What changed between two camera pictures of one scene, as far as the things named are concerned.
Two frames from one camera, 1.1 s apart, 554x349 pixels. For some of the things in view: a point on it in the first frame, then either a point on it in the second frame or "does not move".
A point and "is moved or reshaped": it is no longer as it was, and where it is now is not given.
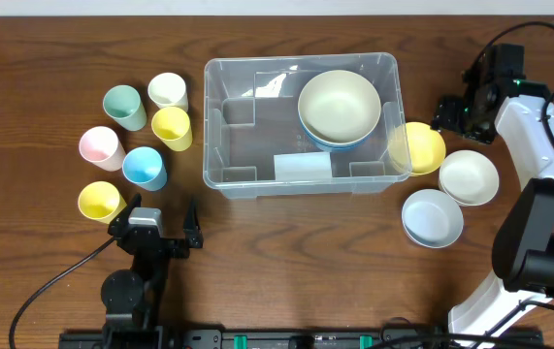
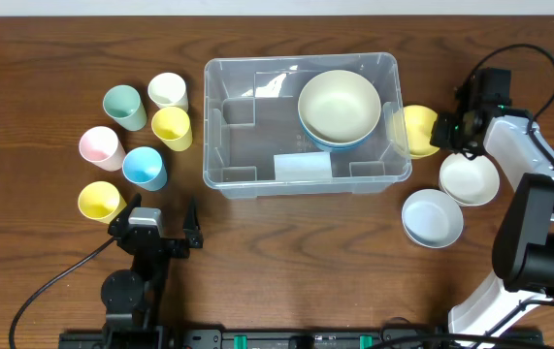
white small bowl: x=469 y=177 does not move
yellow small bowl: x=415 y=148 is moved or reshaped
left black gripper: x=161 y=244 does not move
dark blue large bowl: x=339 y=147 does not move
